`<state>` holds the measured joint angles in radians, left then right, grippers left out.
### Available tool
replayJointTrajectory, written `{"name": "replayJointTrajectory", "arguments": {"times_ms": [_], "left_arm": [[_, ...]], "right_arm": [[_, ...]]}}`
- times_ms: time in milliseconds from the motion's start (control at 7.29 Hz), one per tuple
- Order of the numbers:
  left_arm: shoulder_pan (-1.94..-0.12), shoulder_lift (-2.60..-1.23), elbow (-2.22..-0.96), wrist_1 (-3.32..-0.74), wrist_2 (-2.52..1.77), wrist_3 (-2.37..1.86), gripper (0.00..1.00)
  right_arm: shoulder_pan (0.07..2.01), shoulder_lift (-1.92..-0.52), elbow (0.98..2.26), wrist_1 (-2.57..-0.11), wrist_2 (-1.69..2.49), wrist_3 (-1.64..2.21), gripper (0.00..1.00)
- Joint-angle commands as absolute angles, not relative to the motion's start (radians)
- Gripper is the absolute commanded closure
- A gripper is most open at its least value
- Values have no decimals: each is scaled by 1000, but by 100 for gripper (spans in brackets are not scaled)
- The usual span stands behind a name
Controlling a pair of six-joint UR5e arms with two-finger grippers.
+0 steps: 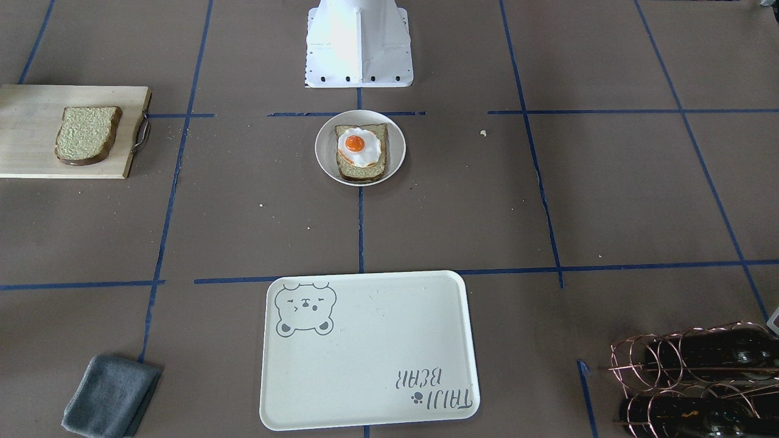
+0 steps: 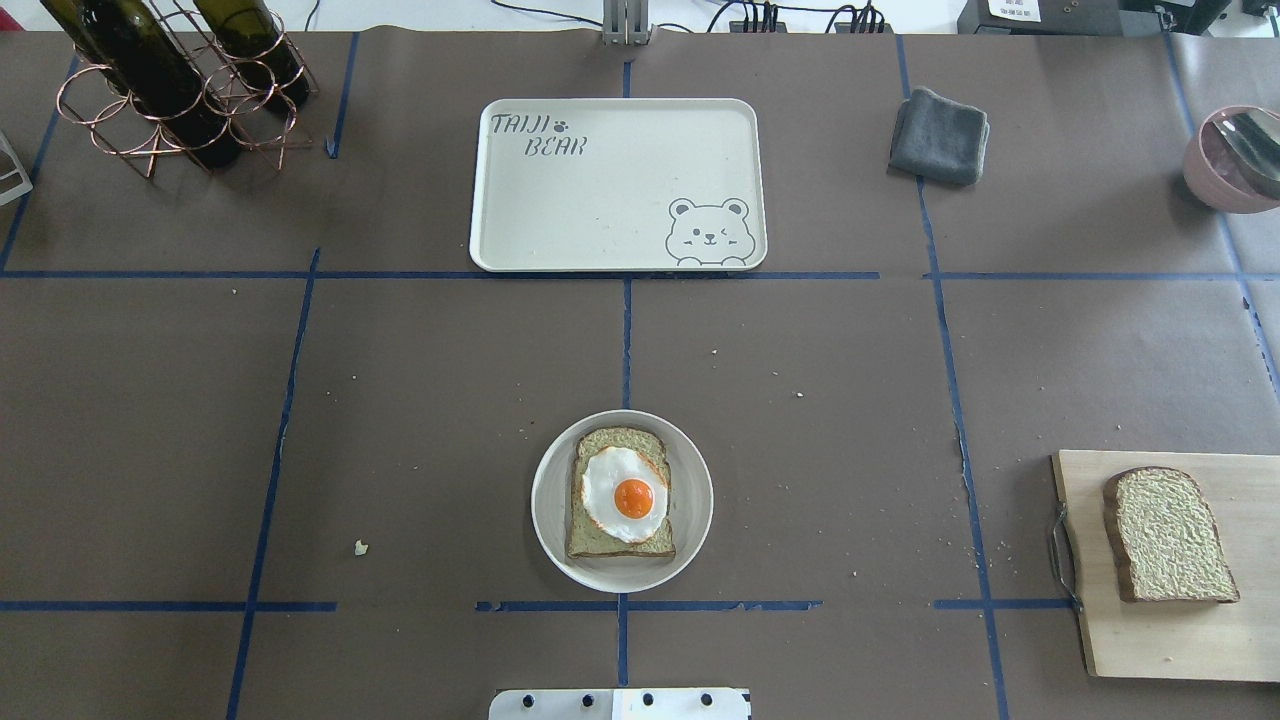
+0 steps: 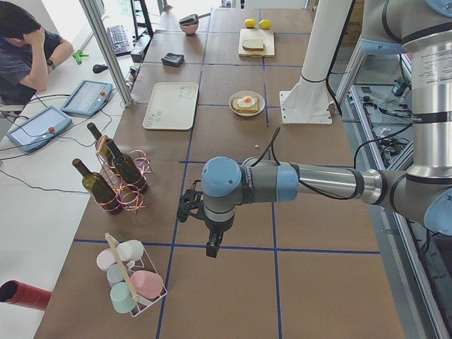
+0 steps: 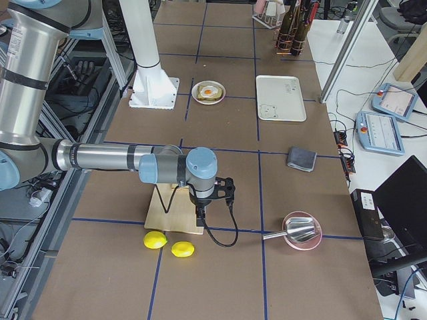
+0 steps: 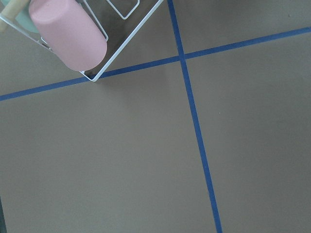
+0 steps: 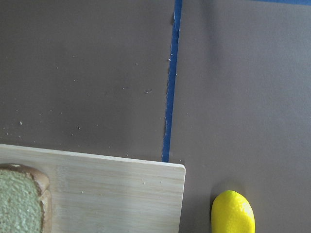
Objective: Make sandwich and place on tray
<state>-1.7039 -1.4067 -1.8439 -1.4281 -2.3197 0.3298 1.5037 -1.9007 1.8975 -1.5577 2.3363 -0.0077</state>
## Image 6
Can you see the bread slice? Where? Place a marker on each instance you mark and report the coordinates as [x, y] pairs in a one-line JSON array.
[[25, 201]]

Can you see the bamboo cutting board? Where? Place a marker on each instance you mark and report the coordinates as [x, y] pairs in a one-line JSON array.
[[104, 194]]

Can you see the yellow lemon near board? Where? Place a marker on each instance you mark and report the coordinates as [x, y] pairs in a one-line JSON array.
[[232, 213]]

